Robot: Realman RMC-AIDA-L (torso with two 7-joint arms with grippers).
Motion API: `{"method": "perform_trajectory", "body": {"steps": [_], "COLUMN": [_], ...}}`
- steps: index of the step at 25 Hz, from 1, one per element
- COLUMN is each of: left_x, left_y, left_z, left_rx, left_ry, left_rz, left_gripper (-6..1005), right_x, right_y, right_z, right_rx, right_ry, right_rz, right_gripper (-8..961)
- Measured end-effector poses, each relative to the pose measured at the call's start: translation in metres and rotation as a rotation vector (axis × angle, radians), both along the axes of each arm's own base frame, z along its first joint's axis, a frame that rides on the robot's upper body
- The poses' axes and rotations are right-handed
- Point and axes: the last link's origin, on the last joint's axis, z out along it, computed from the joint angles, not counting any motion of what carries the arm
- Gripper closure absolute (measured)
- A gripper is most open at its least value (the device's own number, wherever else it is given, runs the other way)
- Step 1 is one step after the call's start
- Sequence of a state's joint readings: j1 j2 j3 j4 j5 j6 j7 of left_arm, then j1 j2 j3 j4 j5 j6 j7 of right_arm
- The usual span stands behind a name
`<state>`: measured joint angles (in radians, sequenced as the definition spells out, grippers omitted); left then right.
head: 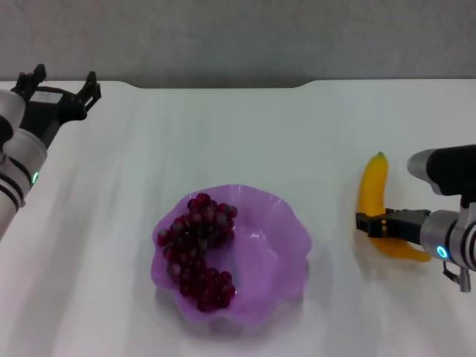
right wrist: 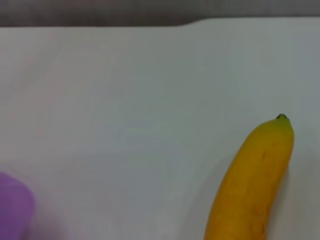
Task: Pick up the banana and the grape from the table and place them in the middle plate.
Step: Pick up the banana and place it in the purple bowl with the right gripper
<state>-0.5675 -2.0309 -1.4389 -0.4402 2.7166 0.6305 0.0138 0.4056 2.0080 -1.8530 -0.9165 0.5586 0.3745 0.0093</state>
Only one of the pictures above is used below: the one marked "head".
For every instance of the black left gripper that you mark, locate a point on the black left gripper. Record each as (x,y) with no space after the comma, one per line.
(44,111)

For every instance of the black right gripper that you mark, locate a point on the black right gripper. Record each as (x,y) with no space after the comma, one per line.
(407,227)

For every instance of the yellow toy banana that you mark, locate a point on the yellow toy banana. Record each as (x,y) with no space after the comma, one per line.
(373,186)

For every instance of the dark red grape bunch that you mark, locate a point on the dark red grape bunch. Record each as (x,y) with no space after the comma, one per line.
(193,238)

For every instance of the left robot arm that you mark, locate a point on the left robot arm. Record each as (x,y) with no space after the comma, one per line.
(18,163)

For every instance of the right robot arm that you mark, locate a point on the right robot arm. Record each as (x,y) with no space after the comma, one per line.
(450,175)

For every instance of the purple plastic wavy bowl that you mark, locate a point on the purple plastic wavy bowl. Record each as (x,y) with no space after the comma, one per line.
(267,253)

